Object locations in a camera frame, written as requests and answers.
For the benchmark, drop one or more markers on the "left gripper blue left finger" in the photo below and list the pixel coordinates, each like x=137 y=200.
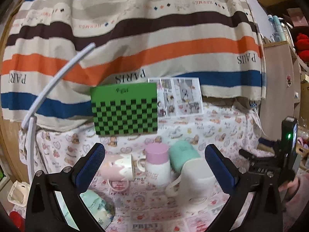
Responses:
x=43 y=212

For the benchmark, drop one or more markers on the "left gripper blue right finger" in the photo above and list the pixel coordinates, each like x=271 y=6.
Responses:
x=264 y=212

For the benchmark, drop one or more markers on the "white ceramic mug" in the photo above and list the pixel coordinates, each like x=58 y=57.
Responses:
x=194 y=185

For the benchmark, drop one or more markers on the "person's right hand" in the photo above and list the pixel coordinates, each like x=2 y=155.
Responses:
x=288 y=189

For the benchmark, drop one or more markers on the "white storage basket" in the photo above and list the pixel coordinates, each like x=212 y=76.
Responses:
x=18 y=194

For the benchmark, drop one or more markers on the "light blue wet wipes pack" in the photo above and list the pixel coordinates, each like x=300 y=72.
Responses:
x=101 y=210

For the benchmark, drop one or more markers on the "baby bear print cloth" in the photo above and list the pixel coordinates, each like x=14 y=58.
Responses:
x=229 y=126

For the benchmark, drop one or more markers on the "wooden shelf unit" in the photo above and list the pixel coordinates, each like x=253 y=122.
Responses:
x=283 y=87

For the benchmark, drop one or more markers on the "pink white lying mug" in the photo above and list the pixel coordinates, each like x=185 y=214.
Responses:
x=118 y=171

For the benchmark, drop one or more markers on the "mint green mug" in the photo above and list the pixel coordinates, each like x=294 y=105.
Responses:
x=181 y=152

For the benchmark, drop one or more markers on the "pink lidded white bottle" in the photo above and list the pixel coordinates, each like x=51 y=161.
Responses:
x=158 y=168

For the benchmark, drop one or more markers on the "red plush toy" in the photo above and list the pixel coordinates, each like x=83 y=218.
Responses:
x=302 y=47

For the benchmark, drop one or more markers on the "comic print white board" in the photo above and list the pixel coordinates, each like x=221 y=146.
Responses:
x=178 y=97

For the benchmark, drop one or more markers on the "green black checkered board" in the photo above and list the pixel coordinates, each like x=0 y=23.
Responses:
x=125 y=109

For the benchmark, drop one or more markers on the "striped paris blanket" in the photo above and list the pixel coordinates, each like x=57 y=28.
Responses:
x=216 y=41

